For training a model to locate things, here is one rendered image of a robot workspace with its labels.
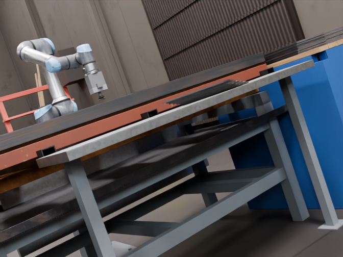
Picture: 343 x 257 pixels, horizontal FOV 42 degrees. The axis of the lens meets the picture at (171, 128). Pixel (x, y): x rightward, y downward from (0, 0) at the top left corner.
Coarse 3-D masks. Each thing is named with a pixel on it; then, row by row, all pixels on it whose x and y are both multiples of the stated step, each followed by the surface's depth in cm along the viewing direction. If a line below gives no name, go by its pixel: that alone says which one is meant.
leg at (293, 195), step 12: (264, 96) 222; (264, 108) 220; (276, 120) 224; (264, 132) 225; (276, 132) 223; (276, 144) 222; (276, 156) 224; (288, 156) 225; (288, 168) 224; (288, 180) 223; (288, 192) 225; (300, 192) 226; (288, 204) 228; (300, 204) 225; (300, 216) 224
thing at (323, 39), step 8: (328, 32) 225; (336, 32) 224; (304, 40) 212; (312, 40) 212; (320, 40) 212; (328, 40) 225; (336, 40) 224; (280, 48) 221; (288, 48) 217; (296, 48) 214; (304, 48) 214; (312, 48) 213; (264, 56) 230; (272, 56) 226; (280, 56) 222; (288, 56) 219
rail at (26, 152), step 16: (256, 64) 225; (224, 80) 207; (240, 80) 213; (176, 96) 190; (128, 112) 175; (144, 112) 180; (80, 128) 163; (96, 128) 167; (112, 128) 170; (32, 144) 152; (48, 144) 155; (64, 144) 159; (0, 160) 145; (16, 160) 148
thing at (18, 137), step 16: (224, 64) 208; (240, 64) 214; (176, 80) 191; (192, 80) 196; (208, 80) 203; (128, 96) 176; (144, 96) 181; (160, 96) 187; (80, 112) 164; (96, 112) 168; (112, 112) 171; (32, 128) 153; (48, 128) 156; (64, 128) 159; (0, 144) 146; (16, 144) 149
